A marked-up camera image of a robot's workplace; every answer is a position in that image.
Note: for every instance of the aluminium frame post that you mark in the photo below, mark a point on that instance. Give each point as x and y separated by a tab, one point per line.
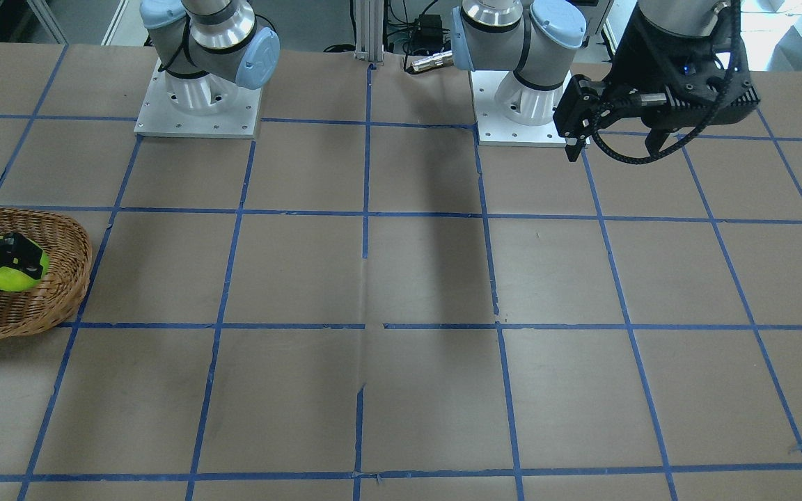
369	28

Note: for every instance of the green apple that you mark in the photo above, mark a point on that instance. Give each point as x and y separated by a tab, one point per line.
14	280

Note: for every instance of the woven wicker basket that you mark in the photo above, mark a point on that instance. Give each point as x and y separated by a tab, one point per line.
58	296

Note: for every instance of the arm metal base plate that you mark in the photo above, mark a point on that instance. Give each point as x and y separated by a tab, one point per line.
511	114
206	107

